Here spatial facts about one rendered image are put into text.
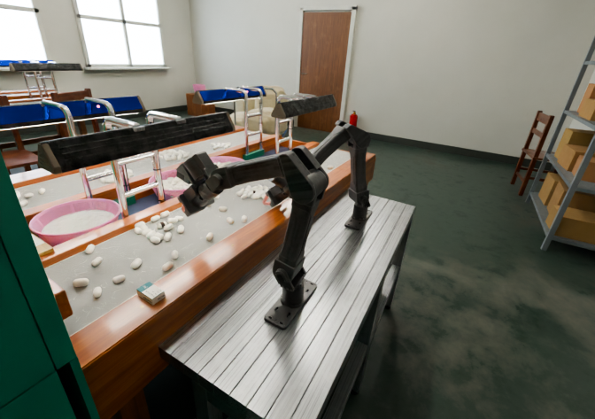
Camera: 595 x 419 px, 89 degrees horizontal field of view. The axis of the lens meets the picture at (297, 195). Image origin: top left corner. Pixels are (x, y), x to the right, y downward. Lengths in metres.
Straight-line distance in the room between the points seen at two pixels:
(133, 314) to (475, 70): 5.27
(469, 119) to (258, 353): 5.10
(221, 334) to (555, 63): 5.30
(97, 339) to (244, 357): 0.32
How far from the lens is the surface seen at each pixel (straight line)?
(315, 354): 0.83
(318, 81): 6.05
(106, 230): 1.19
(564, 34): 5.57
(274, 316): 0.88
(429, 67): 5.54
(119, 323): 0.83
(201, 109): 7.00
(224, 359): 0.82
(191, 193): 0.92
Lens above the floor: 1.33
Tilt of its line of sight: 25 degrees down
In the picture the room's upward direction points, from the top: 4 degrees clockwise
